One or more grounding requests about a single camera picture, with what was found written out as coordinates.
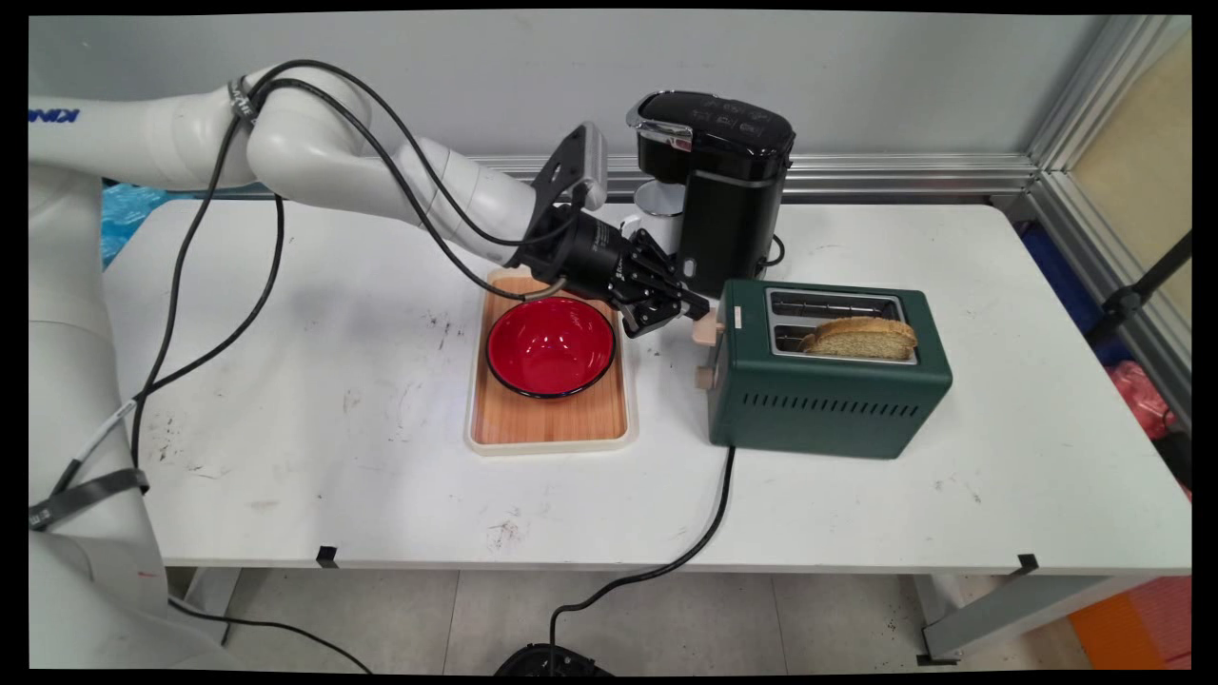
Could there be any black velcro strap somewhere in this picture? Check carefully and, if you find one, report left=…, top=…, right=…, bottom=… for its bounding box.
left=29, top=467, right=151, bottom=532

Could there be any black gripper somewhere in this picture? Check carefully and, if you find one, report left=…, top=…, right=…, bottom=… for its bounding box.
left=520, top=209, right=714, bottom=340

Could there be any white enamel mug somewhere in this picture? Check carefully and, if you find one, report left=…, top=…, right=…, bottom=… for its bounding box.
left=620, top=181, right=688, bottom=258

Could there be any blue bubble wrap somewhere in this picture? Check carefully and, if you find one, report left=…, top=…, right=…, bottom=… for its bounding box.
left=100, top=183, right=180, bottom=269

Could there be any beige partition panel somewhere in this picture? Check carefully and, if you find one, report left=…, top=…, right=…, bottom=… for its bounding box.
left=1071, top=33, right=1192, bottom=324

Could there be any toasted bread slice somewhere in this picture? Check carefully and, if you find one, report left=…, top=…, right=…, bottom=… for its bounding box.
left=802, top=317, right=920, bottom=362

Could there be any black tripod stand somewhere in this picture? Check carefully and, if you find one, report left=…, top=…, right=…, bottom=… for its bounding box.
left=1085, top=231, right=1192, bottom=349

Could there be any red bowl with black rim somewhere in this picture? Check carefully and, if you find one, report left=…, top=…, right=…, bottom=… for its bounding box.
left=485, top=296, right=619, bottom=400

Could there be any green two-slot toaster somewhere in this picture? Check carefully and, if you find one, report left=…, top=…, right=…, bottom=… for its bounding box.
left=704, top=278, right=954, bottom=460

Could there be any horizontal aluminium frame rail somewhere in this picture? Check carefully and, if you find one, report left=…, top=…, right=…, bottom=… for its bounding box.
left=103, top=154, right=1040, bottom=203

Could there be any wooden tray with cream rim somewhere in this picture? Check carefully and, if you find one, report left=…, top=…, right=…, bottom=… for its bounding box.
left=464, top=266, right=638, bottom=456

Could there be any black toaster power cable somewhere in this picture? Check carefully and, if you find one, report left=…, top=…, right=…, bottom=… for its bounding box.
left=547, top=445, right=738, bottom=667

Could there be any orange box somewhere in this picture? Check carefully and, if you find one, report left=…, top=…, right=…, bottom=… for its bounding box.
left=1068, top=576, right=1192, bottom=670

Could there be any grey table leg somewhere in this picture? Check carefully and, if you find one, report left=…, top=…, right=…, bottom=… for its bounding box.
left=913, top=571, right=1158, bottom=665

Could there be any black coffee machine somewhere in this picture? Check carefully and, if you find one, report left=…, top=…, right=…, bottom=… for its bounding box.
left=623, top=90, right=796, bottom=299

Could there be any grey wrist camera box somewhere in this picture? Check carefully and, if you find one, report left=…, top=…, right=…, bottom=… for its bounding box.
left=531, top=121, right=611, bottom=229

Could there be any black floor cable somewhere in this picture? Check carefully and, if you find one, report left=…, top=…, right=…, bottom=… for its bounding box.
left=167, top=596, right=375, bottom=675

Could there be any grey cable strap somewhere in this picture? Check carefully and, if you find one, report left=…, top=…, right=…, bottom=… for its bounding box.
left=226, top=76, right=260, bottom=127

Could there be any black round floor object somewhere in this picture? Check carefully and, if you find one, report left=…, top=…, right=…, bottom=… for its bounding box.
left=493, top=643, right=616, bottom=676

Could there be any slanted aluminium frame post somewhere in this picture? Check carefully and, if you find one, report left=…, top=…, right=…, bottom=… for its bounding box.
left=1023, top=14, right=1192, bottom=429

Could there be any red plastic bag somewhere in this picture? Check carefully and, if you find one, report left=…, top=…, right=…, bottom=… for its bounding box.
left=1109, top=360, right=1183, bottom=441

